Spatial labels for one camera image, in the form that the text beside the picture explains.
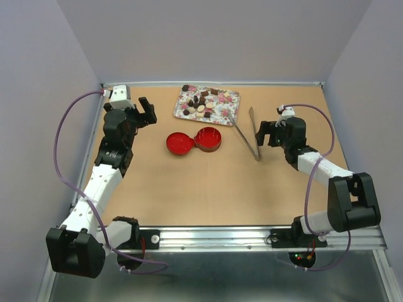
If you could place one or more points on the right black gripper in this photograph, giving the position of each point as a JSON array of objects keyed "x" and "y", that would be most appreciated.
[{"x": 267, "y": 128}]

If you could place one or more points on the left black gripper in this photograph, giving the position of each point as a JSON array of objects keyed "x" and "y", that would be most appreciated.
[{"x": 144, "y": 118}]

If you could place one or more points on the metal serving tongs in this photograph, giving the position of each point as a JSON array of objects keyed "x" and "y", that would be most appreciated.
[{"x": 248, "y": 137}]

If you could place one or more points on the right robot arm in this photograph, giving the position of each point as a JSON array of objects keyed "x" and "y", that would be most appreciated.
[{"x": 351, "y": 198}]

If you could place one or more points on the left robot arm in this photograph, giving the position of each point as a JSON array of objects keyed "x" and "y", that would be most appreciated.
[{"x": 80, "y": 245}]

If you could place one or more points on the red tin lid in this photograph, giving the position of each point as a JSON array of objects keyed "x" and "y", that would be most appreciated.
[{"x": 179, "y": 143}]

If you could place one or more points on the red round tin box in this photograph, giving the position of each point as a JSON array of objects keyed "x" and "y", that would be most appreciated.
[{"x": 208, "y": 139}]

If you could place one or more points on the floral rectangular tray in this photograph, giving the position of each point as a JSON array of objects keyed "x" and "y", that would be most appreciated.
[{"x": 218, "y": 105}]

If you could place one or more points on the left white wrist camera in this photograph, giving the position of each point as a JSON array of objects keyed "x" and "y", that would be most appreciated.
[{"x": 121, "y": 97}]

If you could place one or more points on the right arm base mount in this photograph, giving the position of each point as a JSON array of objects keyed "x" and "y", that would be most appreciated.
[{"x": 302, "y": 246}]

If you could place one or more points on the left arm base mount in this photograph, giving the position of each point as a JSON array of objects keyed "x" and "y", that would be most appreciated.
[{"x": 139, "y": 240}]

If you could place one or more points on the aluminium mounting rail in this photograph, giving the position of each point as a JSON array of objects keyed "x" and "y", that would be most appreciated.
[{"x": 174, "y": 239}]

